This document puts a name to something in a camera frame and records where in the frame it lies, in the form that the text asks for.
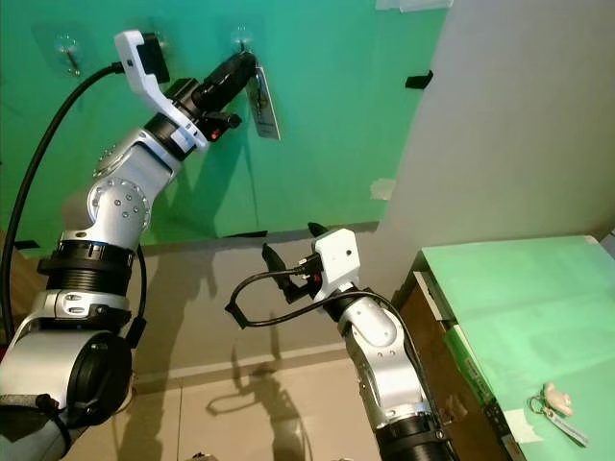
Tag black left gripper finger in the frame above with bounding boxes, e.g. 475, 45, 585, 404
194, 51, 253, 97
207, 62, 258, 109

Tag keys with rectangular grey tag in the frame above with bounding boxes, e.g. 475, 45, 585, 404
245, 65, 283, 142

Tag keys with beige charm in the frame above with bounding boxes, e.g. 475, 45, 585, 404
527, 380, 590, 449

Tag pale tape patch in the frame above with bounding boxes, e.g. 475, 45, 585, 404
371, 178, 398, 202

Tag cardboard box table base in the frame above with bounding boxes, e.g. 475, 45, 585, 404
394, 272, 515, 461

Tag green table sheet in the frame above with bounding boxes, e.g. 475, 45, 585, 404
418, 234, 615, 461

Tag white paper label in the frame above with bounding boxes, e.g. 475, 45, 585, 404
503, 408, 544, 445

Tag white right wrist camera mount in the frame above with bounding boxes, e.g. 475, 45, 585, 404
312, 227, 360, 297

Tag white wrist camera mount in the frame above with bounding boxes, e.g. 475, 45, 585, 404
113, 29, 210, 155
312, 227, 360, 297

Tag clear adhesive wall hook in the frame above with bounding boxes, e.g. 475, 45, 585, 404
231, 27, 260, 54
55, 34, 86, 78

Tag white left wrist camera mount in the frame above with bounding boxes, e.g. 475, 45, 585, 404
113, 29, 210, 155

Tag green wall board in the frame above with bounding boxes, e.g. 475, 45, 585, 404
0, 0, 453, 246

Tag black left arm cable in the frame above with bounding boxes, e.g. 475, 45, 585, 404
2, 62, 126, 347

